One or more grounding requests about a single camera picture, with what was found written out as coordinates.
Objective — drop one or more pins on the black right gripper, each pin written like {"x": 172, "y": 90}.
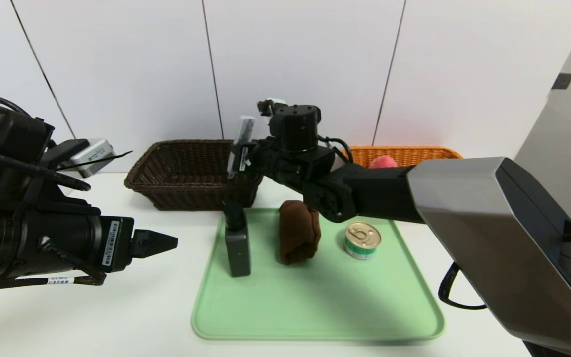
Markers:
{"x": 268, "y": 158}

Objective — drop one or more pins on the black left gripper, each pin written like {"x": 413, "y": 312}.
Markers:
{"x": 116, "y": 243}

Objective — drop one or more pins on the clear grey plastic case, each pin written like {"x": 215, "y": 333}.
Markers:
{"x": 242, "y": 131}

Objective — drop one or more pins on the red peach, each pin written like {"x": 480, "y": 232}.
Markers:
{"x": 383, "y": 161}

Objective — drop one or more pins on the round tin can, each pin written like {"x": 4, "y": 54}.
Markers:
{"x": 362, "y": 240}

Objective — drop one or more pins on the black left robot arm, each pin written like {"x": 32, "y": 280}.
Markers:
{"x": 28, "y": 238}

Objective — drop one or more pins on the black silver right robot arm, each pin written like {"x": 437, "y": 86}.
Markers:
{"x": 488, "y": 223}

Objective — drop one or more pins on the dark brown wicker basket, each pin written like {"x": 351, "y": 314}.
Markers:
{"x": 186, "y": 178}

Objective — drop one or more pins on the orange wicker basket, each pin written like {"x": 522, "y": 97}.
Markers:
{"x": 414, "y": 154}

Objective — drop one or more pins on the rolled brown towel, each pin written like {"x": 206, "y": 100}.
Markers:
{"x": 298, "y": 238}

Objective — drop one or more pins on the light green plastic tray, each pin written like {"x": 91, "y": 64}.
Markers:
{"x": 315, "y": 307}

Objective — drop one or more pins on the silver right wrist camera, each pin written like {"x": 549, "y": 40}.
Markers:
{"x": 270, "y": 105}

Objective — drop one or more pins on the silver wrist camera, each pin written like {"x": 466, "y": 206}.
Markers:
{"x": 92, "y": 156}
{"x": 270, "y": 105}

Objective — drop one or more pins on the dark grey handheld camera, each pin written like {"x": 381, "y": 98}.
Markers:
{"x": 237, "y": 253}

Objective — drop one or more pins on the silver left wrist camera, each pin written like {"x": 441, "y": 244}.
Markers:
{"x": 92, "y": 156}

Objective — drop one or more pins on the dark grey wall plate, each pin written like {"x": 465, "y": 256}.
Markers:
{"x": 562, "y": 81}

